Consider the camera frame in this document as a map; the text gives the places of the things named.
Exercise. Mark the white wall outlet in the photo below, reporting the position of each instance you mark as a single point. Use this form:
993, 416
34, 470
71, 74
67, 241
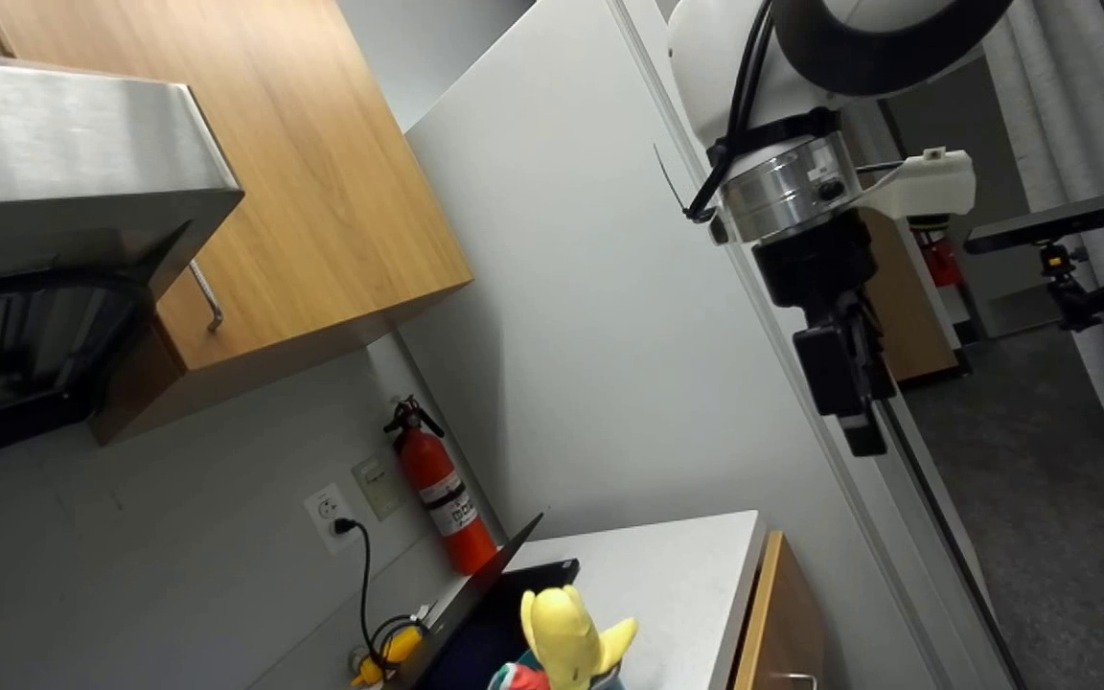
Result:
331, 515

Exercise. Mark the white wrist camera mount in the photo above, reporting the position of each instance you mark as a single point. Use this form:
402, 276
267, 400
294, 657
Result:
937, 176

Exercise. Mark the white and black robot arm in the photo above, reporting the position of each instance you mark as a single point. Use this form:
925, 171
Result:
909, 61

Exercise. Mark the beige wall switch plate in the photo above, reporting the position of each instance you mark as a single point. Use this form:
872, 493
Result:
379, 484

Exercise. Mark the drawer with wooden front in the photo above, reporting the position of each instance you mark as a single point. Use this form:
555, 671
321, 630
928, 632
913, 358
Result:
768, 615

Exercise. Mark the small red fire extinguisher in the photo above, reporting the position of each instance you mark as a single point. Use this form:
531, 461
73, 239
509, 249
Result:
941, 258

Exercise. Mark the stainless steel range hood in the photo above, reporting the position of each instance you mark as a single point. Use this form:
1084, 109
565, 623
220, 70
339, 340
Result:
55, 176

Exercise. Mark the yellow banana plush toy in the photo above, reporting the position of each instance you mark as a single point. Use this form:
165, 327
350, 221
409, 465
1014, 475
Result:
565, 639

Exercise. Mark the yellow small object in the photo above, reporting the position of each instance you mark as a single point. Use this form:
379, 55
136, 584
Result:
394, 649

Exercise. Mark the black camera bar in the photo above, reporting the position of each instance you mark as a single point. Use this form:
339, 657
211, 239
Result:
1053, 221

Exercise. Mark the grey curtain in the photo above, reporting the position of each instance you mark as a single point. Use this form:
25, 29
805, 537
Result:
1090, 126

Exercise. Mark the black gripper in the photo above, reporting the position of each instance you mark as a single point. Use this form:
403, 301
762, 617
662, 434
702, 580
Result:
816, 270

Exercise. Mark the wooden door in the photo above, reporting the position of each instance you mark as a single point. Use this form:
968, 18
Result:
909, 318

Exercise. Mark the white tall cabinet panel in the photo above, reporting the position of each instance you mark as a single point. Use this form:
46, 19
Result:
603, 318

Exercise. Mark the black flat pan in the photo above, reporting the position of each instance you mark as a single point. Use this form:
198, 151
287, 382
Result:
488, 627

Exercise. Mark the red white small toy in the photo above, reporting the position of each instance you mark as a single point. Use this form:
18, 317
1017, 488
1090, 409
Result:
514, 675

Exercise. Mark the wooden wall cabinet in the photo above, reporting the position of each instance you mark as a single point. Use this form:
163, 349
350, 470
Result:
287, 166

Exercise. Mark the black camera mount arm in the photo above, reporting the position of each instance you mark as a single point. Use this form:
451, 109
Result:
1090, 295

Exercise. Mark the black thin board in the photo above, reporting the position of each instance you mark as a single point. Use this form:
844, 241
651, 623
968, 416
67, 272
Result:
499, 560

